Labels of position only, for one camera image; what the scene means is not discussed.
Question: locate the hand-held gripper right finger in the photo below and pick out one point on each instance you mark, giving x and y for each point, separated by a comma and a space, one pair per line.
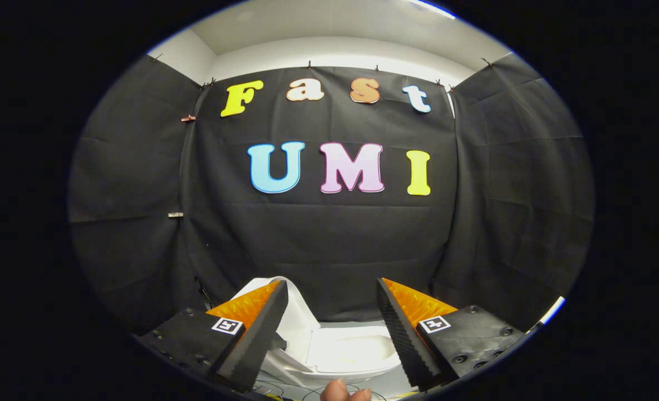
404, 342

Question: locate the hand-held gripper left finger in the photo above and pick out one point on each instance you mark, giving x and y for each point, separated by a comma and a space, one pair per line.
257, 345

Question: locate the white toilet bowl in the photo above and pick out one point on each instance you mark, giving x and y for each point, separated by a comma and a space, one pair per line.
363, 348

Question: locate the white toilet seat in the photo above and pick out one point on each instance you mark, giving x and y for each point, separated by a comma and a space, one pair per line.
321, 362

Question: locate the black backdrop cloth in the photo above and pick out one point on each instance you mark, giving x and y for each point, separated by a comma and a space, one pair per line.
329, 239

